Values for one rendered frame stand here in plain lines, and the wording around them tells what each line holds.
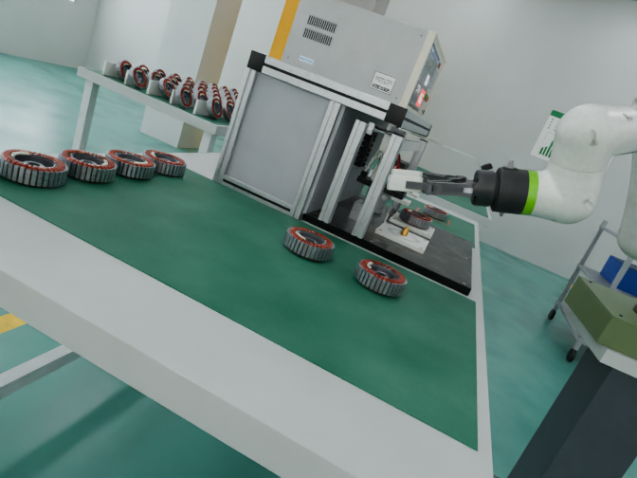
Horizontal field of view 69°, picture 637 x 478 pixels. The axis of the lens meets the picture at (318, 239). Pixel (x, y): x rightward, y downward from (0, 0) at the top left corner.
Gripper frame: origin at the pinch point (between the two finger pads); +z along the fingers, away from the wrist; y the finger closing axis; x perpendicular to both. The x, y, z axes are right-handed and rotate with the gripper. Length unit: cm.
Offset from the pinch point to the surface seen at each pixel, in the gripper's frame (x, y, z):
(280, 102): -14.2, -22.2, 32.7
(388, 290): 21.6, 10.4, -1.8
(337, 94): -17.3, -19.2, 17.0
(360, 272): 19.0, 9.0, 4.3
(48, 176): 3, 28, 60
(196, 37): -79, -369, 223
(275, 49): -78, -411, 152
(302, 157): -0.6, -20.7, 25.1
